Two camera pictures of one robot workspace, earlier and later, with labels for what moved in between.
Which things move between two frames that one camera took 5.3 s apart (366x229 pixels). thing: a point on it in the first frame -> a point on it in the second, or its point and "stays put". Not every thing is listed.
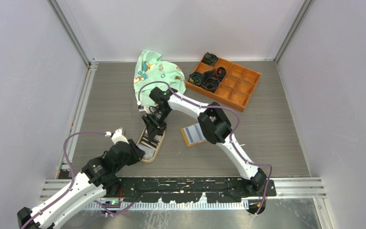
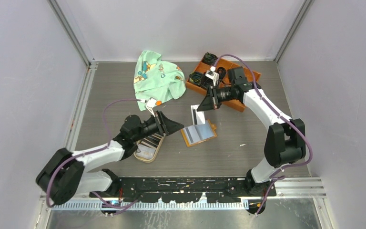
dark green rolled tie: [209, 59] stays put
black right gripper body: [157, 118] -> [223, 94]
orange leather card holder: [186, 140] stays put
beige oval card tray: [150, 148] stays put
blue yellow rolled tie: [194, 77] stays put
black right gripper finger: [153, 130] -> [208, 102]
